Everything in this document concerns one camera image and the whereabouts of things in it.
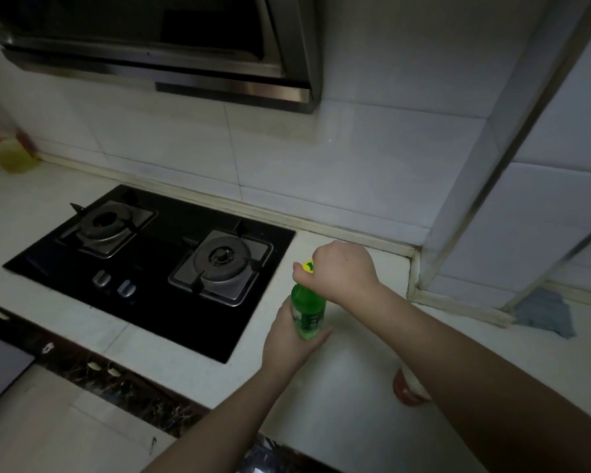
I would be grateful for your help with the person's left hand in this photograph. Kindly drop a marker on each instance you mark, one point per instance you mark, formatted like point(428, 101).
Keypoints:
point(285, 345)

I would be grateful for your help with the person's right hand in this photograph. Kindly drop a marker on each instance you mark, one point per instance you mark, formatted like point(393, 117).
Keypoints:
point(345, 272)

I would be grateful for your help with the person's left thumb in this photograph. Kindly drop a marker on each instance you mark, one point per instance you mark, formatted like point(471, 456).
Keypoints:
point(317, 335)

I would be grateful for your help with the person's right thumb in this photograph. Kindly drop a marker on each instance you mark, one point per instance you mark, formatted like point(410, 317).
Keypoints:
point(302, 274)

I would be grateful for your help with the yellow bottle cap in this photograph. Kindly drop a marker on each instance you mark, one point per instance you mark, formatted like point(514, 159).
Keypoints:
point(308, 266)

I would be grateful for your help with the green plastic bottle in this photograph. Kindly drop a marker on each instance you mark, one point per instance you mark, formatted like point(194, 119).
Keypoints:
point(307, 310)

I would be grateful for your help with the person's right forearm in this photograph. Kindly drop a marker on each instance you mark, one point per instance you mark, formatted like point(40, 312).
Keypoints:
point(482, 384)

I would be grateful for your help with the person's left forearm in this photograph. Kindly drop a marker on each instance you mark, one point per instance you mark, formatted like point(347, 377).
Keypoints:
point(216, 423)

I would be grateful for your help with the round gas burner with grate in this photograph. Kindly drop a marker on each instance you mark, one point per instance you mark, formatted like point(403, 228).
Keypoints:
point(221, 263)
point(107, 227)

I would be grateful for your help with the red and white container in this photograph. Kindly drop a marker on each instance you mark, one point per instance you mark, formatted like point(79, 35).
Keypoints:
point(409, 386)

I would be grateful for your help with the black glass gas stove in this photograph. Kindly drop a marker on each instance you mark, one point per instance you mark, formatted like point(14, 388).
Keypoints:
point(152, 268)

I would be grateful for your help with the silver stove knob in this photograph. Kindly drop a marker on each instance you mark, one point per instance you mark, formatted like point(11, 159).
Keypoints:
point(126, 289)
point(101, 279)

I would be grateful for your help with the grey cleaning cloth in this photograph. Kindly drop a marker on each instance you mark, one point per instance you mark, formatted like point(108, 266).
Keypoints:
point(545, 312)

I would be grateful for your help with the stainless steel range hood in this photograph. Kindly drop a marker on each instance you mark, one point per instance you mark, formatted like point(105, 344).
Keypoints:
point(167, 44)

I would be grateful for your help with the grey cabinet door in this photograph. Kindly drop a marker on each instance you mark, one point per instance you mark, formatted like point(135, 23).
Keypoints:
point(0, 367)

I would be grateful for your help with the clear oil bottle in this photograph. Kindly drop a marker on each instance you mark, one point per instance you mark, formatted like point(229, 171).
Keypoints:
point(7, 137)

